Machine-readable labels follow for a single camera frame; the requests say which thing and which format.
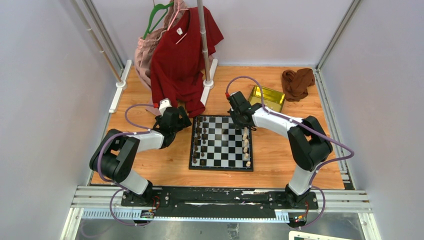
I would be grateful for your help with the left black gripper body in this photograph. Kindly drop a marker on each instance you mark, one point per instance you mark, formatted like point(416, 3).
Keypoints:
point(182, 122)

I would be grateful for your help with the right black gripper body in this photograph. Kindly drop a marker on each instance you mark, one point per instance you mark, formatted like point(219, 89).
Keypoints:
point(236, 119)

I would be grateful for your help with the gold metal tin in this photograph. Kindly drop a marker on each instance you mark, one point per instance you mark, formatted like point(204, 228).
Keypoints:
point(272, 99)

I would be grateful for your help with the black white chessboard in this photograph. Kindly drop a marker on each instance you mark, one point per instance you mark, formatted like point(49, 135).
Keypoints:
point(218, 145)

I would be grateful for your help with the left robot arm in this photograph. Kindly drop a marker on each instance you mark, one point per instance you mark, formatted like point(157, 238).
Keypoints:
point(115, 156)

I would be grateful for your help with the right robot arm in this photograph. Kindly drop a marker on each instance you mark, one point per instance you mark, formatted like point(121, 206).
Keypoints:
point(309, 144)

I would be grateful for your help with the white rack base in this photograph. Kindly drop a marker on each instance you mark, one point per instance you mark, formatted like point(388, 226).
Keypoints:
point(208, 83)

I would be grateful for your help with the red t-shirt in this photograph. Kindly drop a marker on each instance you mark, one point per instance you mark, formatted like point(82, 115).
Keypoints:
point(177, 64)

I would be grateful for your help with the brown crumpled cloth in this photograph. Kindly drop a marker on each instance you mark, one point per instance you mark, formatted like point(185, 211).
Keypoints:
point(295, 84)

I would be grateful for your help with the pink garment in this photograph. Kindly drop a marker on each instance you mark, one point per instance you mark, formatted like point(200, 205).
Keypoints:
point(149, 41)

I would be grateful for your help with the green clothes hanger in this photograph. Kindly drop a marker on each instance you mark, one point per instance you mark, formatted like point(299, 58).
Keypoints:
point(157, 14)

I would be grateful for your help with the metal clothes rack pole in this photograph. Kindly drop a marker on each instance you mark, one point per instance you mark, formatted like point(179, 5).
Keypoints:
point(203, 33)

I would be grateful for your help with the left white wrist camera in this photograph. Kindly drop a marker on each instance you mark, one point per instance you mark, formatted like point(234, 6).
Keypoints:
point(163, 105)

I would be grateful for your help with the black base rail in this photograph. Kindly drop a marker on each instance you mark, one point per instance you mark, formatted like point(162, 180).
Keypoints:
point(212, 202)

